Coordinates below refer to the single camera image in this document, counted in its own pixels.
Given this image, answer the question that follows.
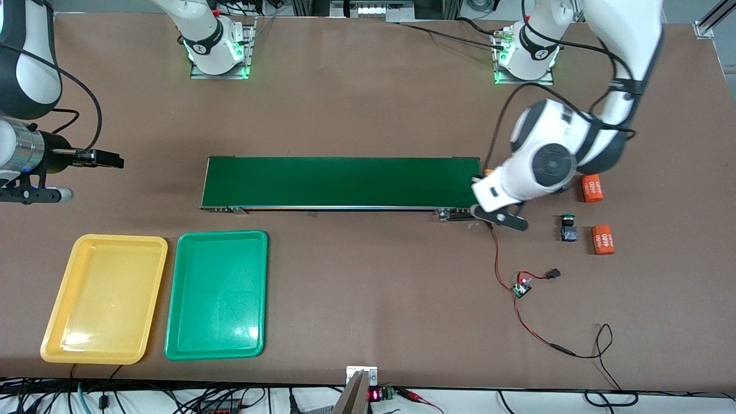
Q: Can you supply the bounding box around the green conveyor belt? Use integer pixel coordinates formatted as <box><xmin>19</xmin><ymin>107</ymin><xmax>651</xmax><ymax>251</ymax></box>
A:
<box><xmin>200</xmin><ymin>156</ymin><xmax>489</xmax><ymax>223</ymax></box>

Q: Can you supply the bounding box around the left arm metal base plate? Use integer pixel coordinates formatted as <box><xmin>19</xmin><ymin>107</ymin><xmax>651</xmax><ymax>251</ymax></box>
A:
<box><xmin>493</xmin><ymin>29</ymin><xmax>556</xmax><ymax>86</ymax></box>

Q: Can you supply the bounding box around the silver mounting bracket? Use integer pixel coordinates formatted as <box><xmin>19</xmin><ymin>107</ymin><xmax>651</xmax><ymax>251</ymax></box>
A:
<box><xmin>346</xmin><ymin>366</ymin><xmax>379</xmax><ymax>386</ymax></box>

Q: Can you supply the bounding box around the yellow plastic tray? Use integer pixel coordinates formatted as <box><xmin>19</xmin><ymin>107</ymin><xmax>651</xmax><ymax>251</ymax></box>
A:
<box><xmin>40</xmin><ymin>233</ymin><xmax>168</xmax><ymax>365</ymax></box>

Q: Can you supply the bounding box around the black connector with red lead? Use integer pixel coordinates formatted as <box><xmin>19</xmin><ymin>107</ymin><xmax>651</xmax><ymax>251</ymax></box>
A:
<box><xmin>517</xmin><ymin>268</ymin><xmax>562</xmax><ymax>282</ymax></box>

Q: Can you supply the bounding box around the aluminium frame post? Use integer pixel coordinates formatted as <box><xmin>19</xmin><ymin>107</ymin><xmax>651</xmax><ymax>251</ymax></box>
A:
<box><xmin>695</xmin><ymin>0</ymin><xmax>736</xmax><ymax>39</ymax></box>

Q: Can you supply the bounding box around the black base cable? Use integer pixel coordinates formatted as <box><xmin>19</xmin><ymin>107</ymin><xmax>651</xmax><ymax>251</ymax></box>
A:
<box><xmin>397</xmin><ymin>17</ymin><xmax>507</xmax><ymax>52</ymax></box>

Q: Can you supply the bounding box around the red clip lead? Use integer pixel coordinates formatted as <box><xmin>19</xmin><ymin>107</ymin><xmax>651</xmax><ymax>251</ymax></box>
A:
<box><xmin>396</xmin><ymin>388</ymin><xmax>444</xmax><ymax>414</ymax></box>

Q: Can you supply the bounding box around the grey metal post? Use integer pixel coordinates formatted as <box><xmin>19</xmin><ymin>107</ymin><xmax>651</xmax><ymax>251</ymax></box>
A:
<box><xmin>332</xmin><ymin>370</ymin><xmax>369</xmax><ymax>414</ymax></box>

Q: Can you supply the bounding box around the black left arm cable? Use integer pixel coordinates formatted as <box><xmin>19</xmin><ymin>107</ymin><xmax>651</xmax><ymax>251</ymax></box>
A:
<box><xmin>486</xmin><ymin>0</ymin><xmax>647</xmax><ymax>173</ymax></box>

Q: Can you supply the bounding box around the green plastic tray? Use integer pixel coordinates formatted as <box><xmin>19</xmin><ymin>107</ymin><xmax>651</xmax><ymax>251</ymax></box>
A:
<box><xmin>164</xmin><ymin>229</ymin><xmax>269</xmax><ymax>361</ymax></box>

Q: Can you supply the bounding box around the red black power cable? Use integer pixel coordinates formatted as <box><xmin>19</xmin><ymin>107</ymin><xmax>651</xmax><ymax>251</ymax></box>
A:
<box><xmin>513</xmin><ymin>296</ymin><xmax>639</xmax><ymax>407</ymax></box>

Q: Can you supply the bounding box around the red black motor wire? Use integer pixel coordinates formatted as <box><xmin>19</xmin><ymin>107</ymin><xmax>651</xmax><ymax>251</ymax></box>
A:
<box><xmin>486</xmin><ymin>221</ymin><xmax>518</xmax><ymax>290</ymax></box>

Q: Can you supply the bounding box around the silver device with white lights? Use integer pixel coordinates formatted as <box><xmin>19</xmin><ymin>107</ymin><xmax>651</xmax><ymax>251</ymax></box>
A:
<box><xmin>331</xmin><ymin>0</ymin><xmax>416</xmax><ymax>24</ymax></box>

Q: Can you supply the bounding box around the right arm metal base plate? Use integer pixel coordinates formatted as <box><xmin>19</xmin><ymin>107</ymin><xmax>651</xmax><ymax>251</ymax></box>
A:
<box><xmin>190</xmin><ymin>17</ymin><xmax>257</xmax><ymax>80</ymax></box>

